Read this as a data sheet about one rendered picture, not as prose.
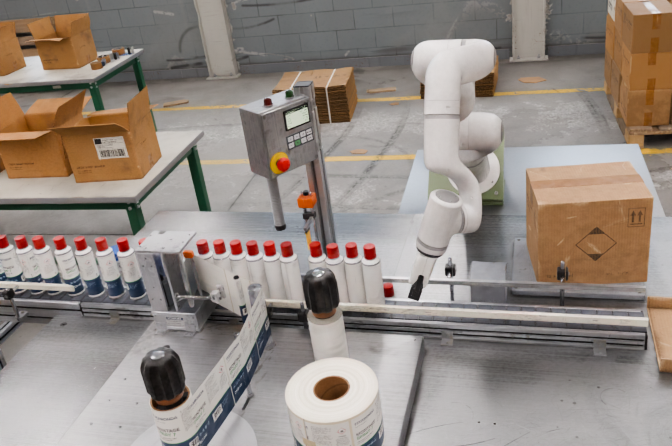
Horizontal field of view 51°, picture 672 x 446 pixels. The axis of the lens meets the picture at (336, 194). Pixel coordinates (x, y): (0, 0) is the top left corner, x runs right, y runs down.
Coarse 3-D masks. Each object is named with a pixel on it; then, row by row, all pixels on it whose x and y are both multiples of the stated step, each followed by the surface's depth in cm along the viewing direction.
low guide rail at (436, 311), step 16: (288, 304) 201; (304, 304) 199; (352, 304) 196; (368, 304) 195; (544, 320) 181; (560, 320) 180; (576, 320) 179; (592, 320) 178; (608, 320) 177; (624, 320) 175; (640, 320) 174
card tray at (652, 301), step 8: (648, 296) 189; (656, 296) 189; (648, 304) 190; (656, 304) 190; (664, 304) 189; (648, 312) 189; (656, 312) 189; (664, 312) 188; (656, 320) 186; (664, 320) 185; (656, 328) 183; (664, 328) 182; (656, 336) 180; (664, 336) 180; (656, 344) 177; (664, 344) 177; (656, 352) 175; (664, 352) 174; (664, 360) 167; (664, 368) 168
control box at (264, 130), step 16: (272, 96) 190; (304, 96) 187; (240, 112) 186; (256, 112) 180; (272, 112) 181; (256, 128) 182; (272, 128) 182; (304, 128) 189; (256, 144) 185; (272, 144) 184; (304, 144) 191; (256, 160) 189; (272, 160) 185; (304, 160) 192; (272, 176) 187
